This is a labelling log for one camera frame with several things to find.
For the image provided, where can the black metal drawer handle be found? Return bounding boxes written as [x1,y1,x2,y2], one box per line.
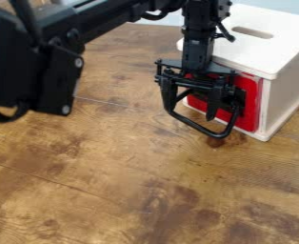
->
[165,85,246,139]

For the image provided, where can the white wooden box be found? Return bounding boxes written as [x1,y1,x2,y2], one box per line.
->
[176,3,299,143]

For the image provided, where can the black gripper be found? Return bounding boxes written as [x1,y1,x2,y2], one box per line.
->
[154,38,237,121]

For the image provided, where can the red drawer front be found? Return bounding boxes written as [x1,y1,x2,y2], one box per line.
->
[186,72,263,132]

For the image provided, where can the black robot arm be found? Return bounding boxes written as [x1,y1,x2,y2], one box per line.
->
[0,0,233,123]

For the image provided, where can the black cable loop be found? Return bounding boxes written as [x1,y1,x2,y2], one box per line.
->
[213,20,237,44]

